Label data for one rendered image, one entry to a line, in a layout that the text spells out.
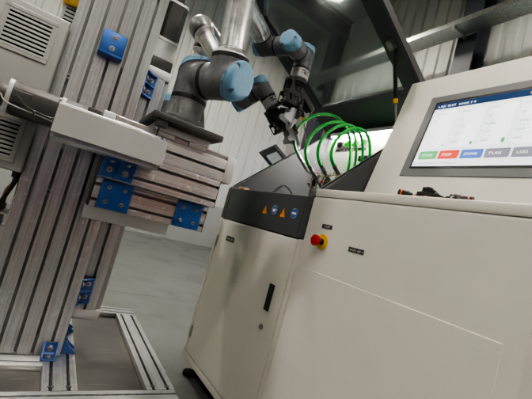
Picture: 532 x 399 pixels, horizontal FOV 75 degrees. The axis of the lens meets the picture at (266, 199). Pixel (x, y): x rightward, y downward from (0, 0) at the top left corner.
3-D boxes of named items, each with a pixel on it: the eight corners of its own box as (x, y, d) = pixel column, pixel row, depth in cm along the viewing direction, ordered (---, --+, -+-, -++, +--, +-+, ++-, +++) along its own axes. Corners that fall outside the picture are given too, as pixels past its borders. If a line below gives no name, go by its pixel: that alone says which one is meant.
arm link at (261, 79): (249, 85, 164) (265, 74, 163) (261, 105, 165) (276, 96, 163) (246, 81, 156) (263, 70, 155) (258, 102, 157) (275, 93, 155)
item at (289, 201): (223, 218, 179) (232, 188, 181) (231, 219, 182) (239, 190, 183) (296, 237, 127) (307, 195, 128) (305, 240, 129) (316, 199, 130)
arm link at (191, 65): (188, 106, 123) (199, 70, 124) (217, 108, 116) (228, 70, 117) (163, 90, 113) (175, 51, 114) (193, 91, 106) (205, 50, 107)
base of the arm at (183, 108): (164, 115, 104) (173, 84, 105) (152, 121, 117) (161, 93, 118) (210, 133, 112) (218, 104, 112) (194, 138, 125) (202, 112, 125)
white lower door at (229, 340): (184, 349, 175) (221, 218, 180) (188, 349, 176) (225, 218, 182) (245, 431, 120) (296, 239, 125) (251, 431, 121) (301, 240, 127)
